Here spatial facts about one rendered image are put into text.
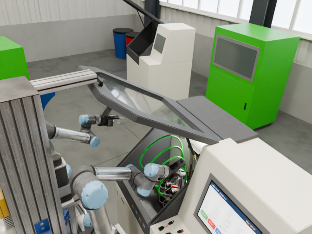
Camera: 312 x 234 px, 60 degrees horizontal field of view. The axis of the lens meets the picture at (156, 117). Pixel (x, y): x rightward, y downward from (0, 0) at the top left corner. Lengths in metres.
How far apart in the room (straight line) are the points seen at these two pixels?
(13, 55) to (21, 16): 3.32
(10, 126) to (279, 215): 1.28
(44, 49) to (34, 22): 0.74
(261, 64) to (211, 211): 2.96
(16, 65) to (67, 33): 3.78
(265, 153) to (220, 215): 0.53
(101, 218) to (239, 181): 0.75
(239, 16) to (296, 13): 1.21
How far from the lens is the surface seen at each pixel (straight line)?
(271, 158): 1.93
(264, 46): 4.25
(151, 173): 1.51
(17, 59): 4.82
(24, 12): 8.02
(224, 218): 1.70
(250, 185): 1.55
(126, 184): 2.30
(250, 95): 4.51
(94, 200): 1.29
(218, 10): 6.68
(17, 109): 1.31
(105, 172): 1.48
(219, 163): 1.65
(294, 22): 5.65
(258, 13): 5.55
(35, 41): 8.19
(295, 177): 1.84
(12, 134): 1.35
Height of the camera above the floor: 2.56
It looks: 30 degrees down
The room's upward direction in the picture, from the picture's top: 3 degrees clockwise
